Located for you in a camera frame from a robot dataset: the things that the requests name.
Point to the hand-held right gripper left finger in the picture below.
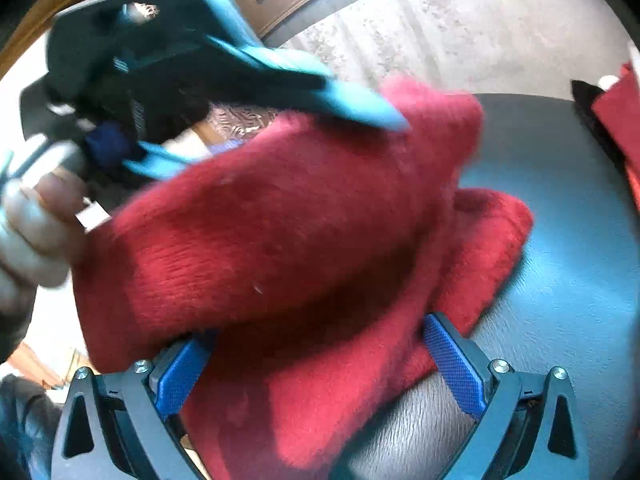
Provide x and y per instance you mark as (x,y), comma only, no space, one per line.
(182,375)

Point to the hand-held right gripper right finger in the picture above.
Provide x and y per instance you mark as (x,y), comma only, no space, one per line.
(455,365)

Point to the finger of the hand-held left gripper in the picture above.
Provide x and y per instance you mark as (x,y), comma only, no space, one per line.
(360,102)
(165,162)

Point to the red fuzzy knit sweater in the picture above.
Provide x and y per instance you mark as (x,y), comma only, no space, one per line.
(275,220)

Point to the person's left hand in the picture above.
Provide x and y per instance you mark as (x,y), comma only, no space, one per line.
(35,235)

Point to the brown patterned curtain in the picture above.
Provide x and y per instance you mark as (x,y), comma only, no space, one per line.
(240,120)

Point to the person's dark clothing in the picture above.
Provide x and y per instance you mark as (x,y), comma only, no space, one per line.
(25,420)

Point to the black garment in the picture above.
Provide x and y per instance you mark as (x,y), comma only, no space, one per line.
(592,110)

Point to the red ribbed knit sweater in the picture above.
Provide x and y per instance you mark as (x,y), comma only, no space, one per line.
(622,115)

